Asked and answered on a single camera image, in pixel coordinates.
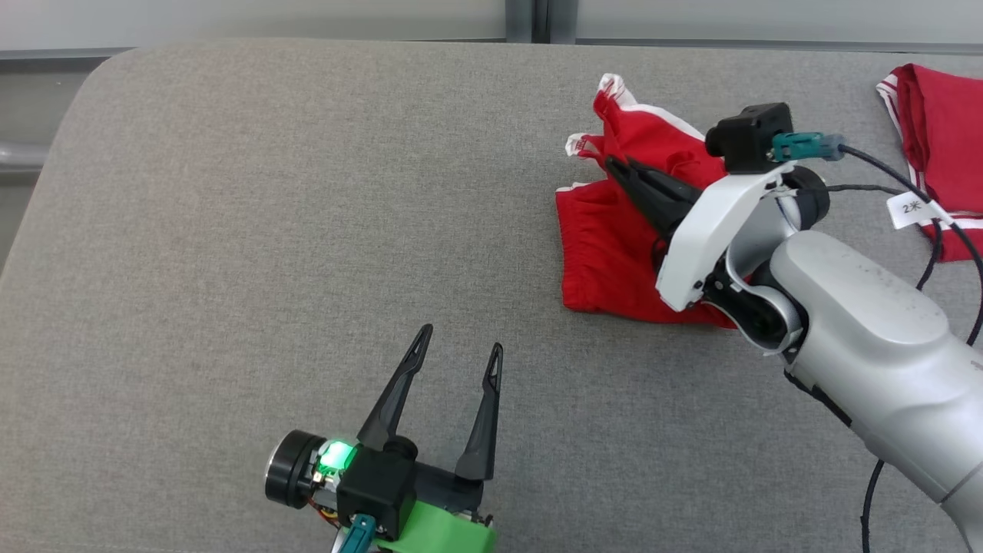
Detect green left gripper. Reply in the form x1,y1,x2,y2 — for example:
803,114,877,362
265,323,505,553

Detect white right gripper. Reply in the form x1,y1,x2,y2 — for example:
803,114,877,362
605,156,832,313

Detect red mesh shorts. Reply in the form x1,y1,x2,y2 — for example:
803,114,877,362
554,73,742,330

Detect red white basketball jersey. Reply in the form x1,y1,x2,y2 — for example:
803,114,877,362
875,64,983,263

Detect grey metal tube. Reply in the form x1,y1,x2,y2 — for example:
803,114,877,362
0,141,48,176

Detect teal left camera connector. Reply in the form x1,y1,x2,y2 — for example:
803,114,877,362
347,515,379,553

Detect teal camera connector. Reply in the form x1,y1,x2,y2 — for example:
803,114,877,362
347,515,379,553
770,132,846,163

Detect teal right camera connector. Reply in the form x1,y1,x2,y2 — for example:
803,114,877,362
770,132,846,163

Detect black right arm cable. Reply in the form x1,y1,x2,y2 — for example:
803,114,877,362
826,144,983,553

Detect white printed right cable tag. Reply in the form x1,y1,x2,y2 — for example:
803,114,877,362
886,192,953,230

